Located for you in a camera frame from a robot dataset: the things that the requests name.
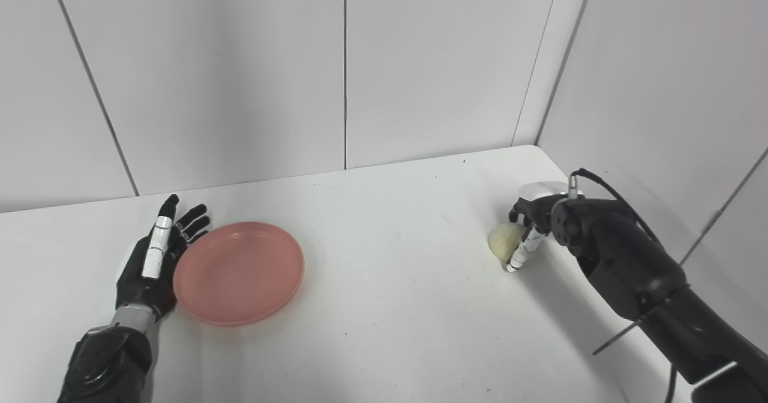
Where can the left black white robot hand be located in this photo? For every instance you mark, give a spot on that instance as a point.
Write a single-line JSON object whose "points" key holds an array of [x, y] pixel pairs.
{"points": [[150, 268]]}

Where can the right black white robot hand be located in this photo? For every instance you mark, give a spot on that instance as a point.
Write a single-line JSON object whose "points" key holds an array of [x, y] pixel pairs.
{"points": [[531, 223]]}

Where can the white steamed bun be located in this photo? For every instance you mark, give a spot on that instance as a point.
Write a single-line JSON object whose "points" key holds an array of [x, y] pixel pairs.
{"points": [[506, 240]]}

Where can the pink round plate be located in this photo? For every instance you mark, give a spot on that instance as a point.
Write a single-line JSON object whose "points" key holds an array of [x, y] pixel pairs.
{"points": [[239, 273]]}

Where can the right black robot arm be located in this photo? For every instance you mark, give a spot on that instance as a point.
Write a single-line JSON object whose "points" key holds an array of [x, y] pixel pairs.
{"points": [[648, 277]]}

